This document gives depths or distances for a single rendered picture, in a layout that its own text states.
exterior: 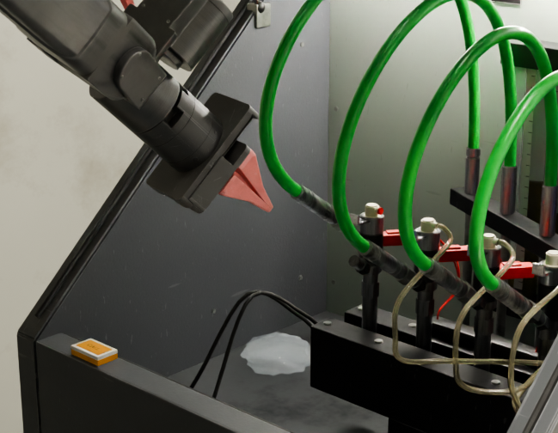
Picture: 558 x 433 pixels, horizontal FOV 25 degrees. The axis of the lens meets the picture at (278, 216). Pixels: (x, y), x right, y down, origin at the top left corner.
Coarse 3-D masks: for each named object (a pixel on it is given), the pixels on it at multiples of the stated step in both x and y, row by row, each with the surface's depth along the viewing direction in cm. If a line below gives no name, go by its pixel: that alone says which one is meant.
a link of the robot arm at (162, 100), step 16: (176, 64) 102; (176, 80) 104; (96, 96) 101; (160, 96) 101; (176, 96) 102; (112, 112) 102; (128, 112) 101; (144, 112) 101; (160, 112) 102; (128, 128) 103; (144, 128) 102
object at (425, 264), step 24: (480, 48) 124; (456, 72) 122; (552, 96) 136; (432, 120) 121; (552, 120) 138; (552, 144) 139; (408, 168) 120; (552, 168) 140; (408, 192) 120; (552, 192) 141; (408, 216) 121; (552, 216) 141; (408, 240) 122; (432, 264) 126; (456, 288) 130
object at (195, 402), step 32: (64, 352) 148; (64, 384) 149; (96, 384) 145; (128, 384) 141; (160, 384) 140; (64, 416) 151; (96, 416) 146; (128, 416) 142; (160, 416) 138; (192, 416) 134; (224, 416) 133
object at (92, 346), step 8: (80, 344) 148; (88, 344) 148; (96, 344) 148; (72, 352) 148; (96, 352) 145; (104, 352) 146; (88, 360) 146; (96, 360) 145; (104, 360) 145; (112, 360) 146
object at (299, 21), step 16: (320, 0) 129; (464, 0) 148; (304, 16) 128; (464, 16) 149; (288, 32) 128; (464, 32) 151; (288, 48) 127; (272, 64) 127; (272, 80) 127; (272, 96) 127; (272, 112) 128; (272, 128) 128; (272, 144) 129; (272, 160) 129; (288, 176) 132; (288, 192) 133
